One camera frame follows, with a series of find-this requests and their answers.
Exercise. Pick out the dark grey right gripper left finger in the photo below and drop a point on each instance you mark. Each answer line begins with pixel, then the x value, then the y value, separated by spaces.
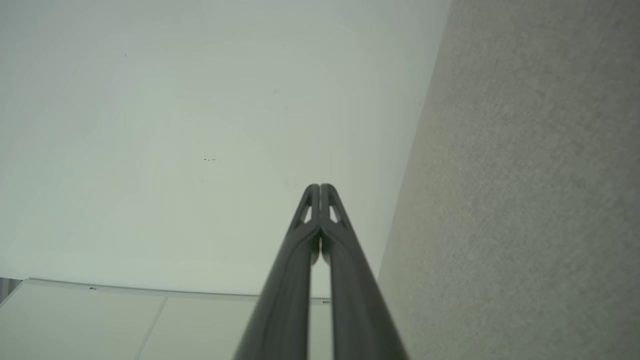
pixel 287 280

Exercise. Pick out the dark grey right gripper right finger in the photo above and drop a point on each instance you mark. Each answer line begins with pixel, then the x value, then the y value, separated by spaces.
pixel 352 290

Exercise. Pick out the grey fabric sofa cushion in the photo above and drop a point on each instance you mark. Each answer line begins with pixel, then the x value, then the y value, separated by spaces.
pixel 525 200

